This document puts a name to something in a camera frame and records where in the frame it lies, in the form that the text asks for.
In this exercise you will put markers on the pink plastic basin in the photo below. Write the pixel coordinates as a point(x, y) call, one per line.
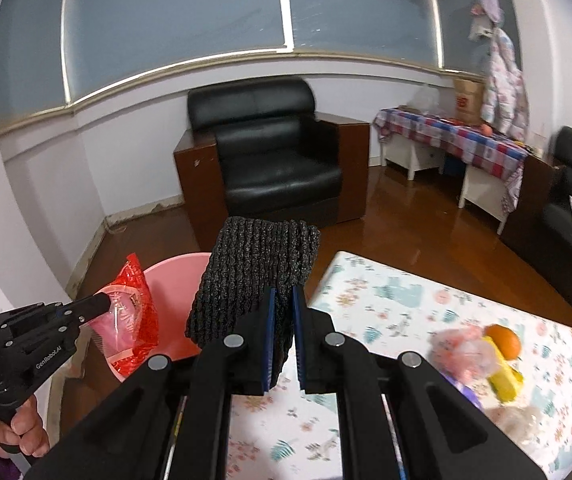
point(176, 300)

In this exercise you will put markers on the clear plastic wrapper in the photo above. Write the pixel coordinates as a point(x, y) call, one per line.
point(516, 420)

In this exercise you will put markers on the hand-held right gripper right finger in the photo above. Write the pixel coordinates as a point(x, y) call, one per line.
point(300, 340)

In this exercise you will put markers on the purple wrapper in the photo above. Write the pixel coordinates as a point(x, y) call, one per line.
point(466, 392)

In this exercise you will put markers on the person's left hand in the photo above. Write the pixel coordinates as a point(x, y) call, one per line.
point(28, 430)

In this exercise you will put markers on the yellow plastic packet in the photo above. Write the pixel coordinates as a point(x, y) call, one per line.
point(503, 382)

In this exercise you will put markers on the window with grey blinds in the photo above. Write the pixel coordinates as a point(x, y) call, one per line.
point(166, 15)

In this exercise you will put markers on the black leather armchair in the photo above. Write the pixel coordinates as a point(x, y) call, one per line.
point(276, 170)

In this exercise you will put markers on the pastel puffy jacket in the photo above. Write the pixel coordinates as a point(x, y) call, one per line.
point(503, 85)

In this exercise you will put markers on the clear plastic bag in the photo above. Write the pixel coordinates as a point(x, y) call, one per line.
point(423, 97)

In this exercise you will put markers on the small orange fruit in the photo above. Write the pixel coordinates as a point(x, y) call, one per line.
point(486, 129)

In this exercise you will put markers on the red plastic wrapper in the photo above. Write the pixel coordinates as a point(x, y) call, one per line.
point(141, 320)

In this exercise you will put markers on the plaid tablecloth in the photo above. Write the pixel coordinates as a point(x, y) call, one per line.
point(446, 132)

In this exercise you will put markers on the cardboard box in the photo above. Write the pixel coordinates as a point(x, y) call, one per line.
point(468, 100)

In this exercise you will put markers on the pink plastic bag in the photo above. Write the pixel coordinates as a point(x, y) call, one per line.
point(458, 355)

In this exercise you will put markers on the white side table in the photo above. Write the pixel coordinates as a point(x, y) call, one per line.
point(486, 192)

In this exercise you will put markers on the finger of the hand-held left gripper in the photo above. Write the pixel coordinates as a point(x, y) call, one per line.
point(93, 305)

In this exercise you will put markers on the floral bear tablecloth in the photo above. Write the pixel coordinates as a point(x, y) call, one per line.
point(391, 300)

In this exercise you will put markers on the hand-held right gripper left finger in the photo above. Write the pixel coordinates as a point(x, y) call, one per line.
point(268, 340)

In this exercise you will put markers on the dark grey knit cloth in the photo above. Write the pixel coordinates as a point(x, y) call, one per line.
point(256, 260)

